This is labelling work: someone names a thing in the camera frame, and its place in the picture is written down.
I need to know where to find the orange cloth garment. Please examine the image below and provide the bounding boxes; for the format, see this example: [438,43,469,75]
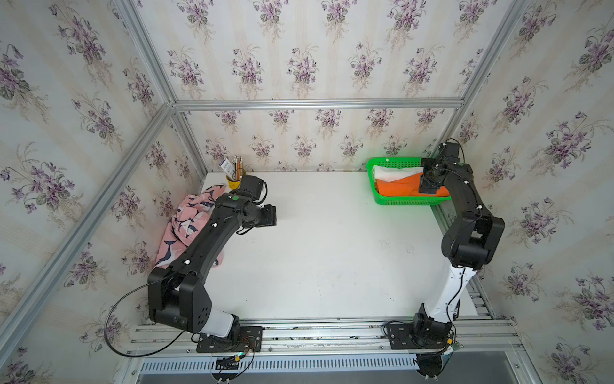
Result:
[375,173,450,198]

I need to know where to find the white shorts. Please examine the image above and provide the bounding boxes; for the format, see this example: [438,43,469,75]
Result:
[373,166,424,182]

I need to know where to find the pink patterned garment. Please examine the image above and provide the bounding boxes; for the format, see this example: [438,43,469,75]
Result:
[154,185,226,268]

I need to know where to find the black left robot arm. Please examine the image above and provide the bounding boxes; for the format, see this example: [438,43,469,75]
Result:
[147,175,277,342]

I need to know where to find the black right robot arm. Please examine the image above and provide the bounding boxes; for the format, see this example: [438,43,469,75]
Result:
[412,142,505,349]

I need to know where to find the green plastic basket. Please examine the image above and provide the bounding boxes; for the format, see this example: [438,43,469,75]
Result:
[366,157,451,206]

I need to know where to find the yellow pencil cup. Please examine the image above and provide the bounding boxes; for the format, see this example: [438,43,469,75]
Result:
[226,169,247,190]

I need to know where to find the wooden pencils bundle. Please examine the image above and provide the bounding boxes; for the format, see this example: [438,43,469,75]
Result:
[233,155,245,182]

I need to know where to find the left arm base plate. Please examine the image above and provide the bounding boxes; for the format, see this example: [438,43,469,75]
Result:
[196,326,264,354]

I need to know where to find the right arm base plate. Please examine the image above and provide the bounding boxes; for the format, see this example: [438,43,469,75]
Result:
[383,321,453,350]

